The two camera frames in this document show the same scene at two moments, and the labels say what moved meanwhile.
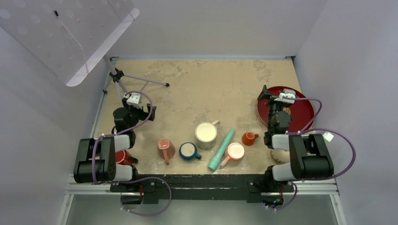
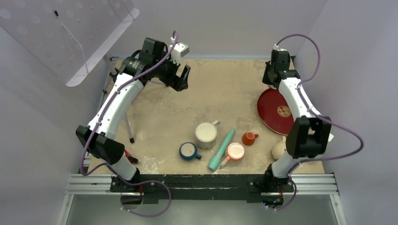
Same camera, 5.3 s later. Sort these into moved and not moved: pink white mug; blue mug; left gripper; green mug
Moved: left gripper
Not moved: green mug; pink white mug; blue mug
